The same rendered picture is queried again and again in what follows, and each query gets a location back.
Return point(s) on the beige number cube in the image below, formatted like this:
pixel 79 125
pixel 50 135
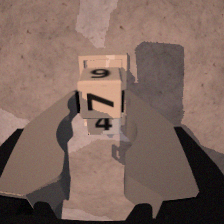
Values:
pixel 103 126
pixel 100 93

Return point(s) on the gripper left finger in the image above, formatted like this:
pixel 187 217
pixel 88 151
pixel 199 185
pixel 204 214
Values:
pixel 33 165

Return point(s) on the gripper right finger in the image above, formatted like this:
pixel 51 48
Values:
pixel 167 169

